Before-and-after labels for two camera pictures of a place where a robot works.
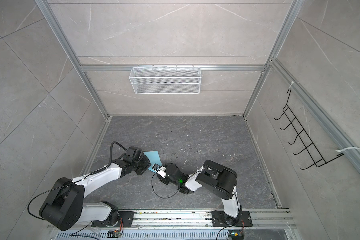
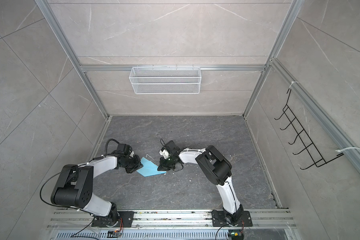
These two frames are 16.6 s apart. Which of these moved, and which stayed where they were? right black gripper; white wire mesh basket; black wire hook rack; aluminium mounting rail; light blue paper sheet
Moved: right black gripper; light blue paper sheet
Stayed: white wire mesh basket; aluminium mounting rail; black wire hook rack
